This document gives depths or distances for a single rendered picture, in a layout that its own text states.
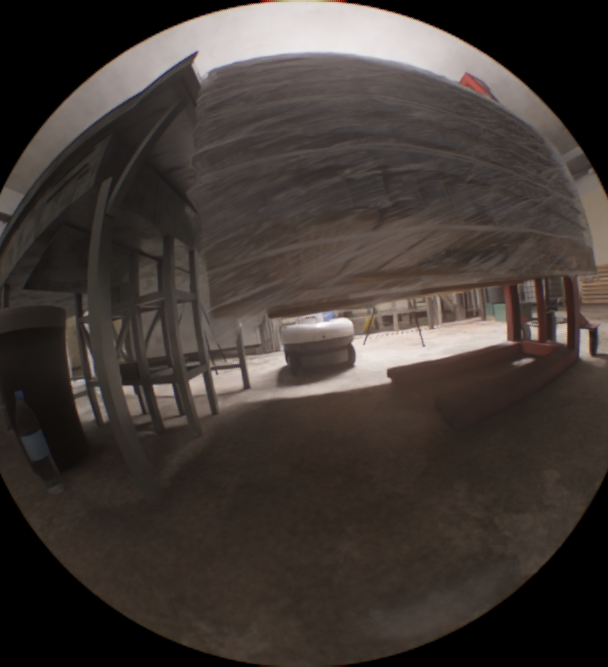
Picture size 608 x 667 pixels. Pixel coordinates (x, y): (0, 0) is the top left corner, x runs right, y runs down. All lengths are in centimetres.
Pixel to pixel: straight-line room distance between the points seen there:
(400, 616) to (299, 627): 14
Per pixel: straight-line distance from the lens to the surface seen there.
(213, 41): 459
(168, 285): 88
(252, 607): 43
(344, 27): 468
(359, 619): 41
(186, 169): 101
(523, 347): 168
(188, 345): 344
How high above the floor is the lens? 40
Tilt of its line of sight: 4 degrees down
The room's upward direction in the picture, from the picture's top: 8 degrees counter-clockwise
